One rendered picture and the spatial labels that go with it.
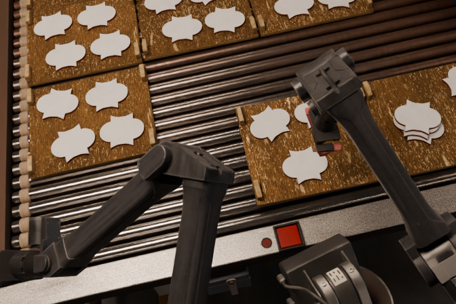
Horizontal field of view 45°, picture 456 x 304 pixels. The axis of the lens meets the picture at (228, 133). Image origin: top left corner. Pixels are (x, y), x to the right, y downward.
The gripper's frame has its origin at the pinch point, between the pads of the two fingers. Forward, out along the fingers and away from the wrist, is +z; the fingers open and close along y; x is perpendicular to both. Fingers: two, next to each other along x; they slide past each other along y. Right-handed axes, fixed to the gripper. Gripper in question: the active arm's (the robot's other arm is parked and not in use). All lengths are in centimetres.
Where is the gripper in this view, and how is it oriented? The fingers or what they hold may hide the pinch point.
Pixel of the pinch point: (317, 139)
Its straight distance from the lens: 156.1
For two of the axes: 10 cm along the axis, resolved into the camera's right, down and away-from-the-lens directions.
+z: -0.5, 4.9, 8.7
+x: 9.8, -1.3, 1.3
